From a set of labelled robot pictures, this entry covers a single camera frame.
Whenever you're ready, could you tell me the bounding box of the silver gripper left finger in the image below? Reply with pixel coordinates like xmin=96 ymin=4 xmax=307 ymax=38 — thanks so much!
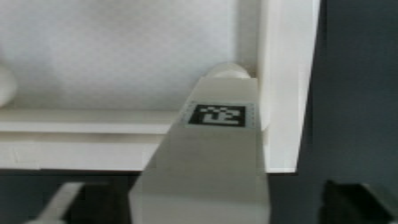
xmin=23 ymin=182 xmax=131 ymax=224

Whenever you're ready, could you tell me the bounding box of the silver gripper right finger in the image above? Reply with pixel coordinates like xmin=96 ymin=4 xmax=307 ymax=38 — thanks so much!
xmin=321 ymin=181 xmax=398 ymax=224

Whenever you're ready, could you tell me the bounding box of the white leg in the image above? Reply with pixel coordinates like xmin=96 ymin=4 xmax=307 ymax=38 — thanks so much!
xmin=130 ymin=63 xmax=270 ymax=224
xmin=0 ymin=65 xmax=18 ymax=107

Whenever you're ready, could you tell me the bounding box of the white desk top tray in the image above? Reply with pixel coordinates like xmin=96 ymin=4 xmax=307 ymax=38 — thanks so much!
xmin=0 ymin=0 xmax=321 ymax=173

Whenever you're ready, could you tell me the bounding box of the white front fence bar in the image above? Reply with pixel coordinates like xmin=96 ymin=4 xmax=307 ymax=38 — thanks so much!
xmin=0 ymin=133 xmax=162 ymax=171

